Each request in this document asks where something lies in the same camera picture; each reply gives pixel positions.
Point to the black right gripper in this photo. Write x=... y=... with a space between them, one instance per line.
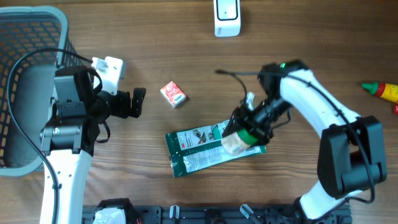
x=240 y=114

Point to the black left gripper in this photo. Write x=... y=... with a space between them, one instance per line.
x=124 y=109

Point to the green lidded round jar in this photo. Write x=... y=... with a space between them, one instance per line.
x=238 y=142

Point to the small orange white box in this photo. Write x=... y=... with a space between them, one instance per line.
x=173 y=94

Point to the green white sachet packet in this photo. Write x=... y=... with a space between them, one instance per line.
x=195 y=149

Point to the red yellow green-capped bottle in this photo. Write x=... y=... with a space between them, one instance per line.
x=385 y=91

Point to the red snack stick packet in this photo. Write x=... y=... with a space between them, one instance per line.
x=396 y=109

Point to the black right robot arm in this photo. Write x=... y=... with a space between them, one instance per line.
x=351 y=157

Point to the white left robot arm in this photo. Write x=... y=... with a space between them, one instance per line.
x=69 y=137

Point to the white barcode scanner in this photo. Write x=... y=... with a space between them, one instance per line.
x=227 y=18

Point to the grey plastic mesh basket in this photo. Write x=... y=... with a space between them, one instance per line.
x=29 y=37

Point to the black mounting rail base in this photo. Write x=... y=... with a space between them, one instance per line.
x=202 y=214

